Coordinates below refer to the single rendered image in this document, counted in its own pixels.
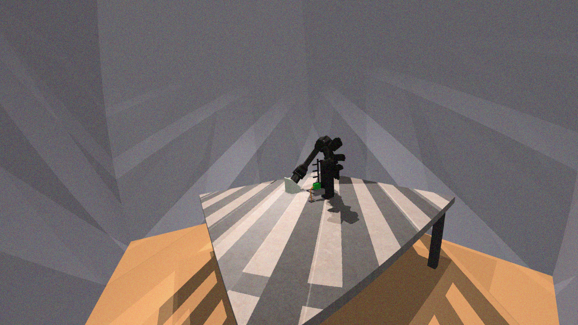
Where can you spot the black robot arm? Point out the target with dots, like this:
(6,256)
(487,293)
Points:
(326,146)

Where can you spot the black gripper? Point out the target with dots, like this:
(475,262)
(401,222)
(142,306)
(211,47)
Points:
(332,166)

